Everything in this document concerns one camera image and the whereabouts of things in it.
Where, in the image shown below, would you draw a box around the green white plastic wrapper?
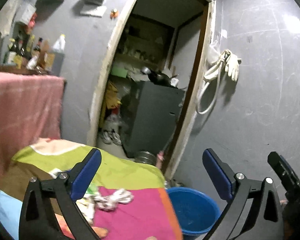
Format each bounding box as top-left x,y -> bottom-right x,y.
84,184 -> 101,200

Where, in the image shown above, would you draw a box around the white printed ribbon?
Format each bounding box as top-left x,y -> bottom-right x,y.
94,189 -> 134,211

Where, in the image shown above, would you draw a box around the yellow snack wrapper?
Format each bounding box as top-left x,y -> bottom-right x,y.
76,198 -> 95,226

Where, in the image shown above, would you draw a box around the blue plastic bucket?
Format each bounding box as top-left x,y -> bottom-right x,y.
166,187 -> 221,239

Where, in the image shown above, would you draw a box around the colourful patchwork tablecloth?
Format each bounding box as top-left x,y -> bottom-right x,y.
0,138 -> 183,239

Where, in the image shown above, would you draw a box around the pink checked cloth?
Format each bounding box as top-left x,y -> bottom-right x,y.
0,72 -> 64,179

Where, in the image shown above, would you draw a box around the metal pot on floor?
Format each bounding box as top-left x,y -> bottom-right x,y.
134,151 -> 157,166

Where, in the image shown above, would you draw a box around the yellow plastic bag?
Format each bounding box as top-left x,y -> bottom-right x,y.
99,80 -> 122,128

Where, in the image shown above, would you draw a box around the dark grey cabinet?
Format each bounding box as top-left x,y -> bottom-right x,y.
121,81 -> 185,158

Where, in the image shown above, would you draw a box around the white rubber gloves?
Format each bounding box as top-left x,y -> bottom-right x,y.
223,49 -> 242,82

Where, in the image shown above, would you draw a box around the green box on shelf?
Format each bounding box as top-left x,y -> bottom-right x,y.
110,67 -> 128,78

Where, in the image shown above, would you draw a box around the dark sauce bottle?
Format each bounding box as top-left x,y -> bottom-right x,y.
33,37 -> 43,56

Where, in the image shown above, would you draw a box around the white plastic jug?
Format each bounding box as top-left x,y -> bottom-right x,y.
52,34 -> 65,53

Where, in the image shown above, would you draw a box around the beige hanging towel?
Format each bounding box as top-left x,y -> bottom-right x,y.
0,0 -> 19,37

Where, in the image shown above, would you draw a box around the white hose loop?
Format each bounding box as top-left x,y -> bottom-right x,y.
195,52 -> 227,116

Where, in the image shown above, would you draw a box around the orange wall hook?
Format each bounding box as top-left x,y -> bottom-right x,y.
110,9 -> 119,20

